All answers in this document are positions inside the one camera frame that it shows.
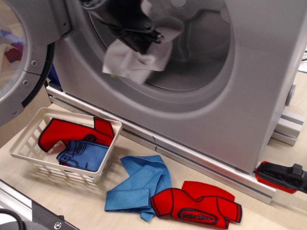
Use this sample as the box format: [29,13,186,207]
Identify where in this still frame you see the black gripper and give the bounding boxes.
[80,0,165,54]

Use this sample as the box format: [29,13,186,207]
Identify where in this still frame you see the white grey cloth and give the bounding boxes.
[102,0,185,84]

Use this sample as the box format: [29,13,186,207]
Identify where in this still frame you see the grey toy washing machine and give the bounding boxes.
[55,0,307,172]

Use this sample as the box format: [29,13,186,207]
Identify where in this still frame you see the round washing machine door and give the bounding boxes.
[0,0,71,126]

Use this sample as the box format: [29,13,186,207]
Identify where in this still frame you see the red felt shirt in basket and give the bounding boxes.
[38,117,115,152]

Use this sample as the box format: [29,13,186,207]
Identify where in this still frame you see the blue felt jeans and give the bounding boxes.
[57,140,109,172]

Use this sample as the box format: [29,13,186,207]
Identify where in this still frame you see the blue felt cloth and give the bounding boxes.
[105,155,172,222]

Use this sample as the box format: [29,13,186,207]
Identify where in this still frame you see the red little tikes shirt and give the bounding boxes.
[151,181,243,229]

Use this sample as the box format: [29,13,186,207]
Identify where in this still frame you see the red black clamp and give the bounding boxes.
[255,161,307,194]

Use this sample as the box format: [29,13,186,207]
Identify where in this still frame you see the aluminium extrusion rail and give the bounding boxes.
[45,81,302,205]

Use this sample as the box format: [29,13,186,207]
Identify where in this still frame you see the black metal base plate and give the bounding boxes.
[32,201,78,230]

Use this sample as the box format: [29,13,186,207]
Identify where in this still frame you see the aluminium frame corner rail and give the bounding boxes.
[0,180,33,221]

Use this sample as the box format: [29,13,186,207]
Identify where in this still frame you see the black cable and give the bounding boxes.
[0,208,24,230]

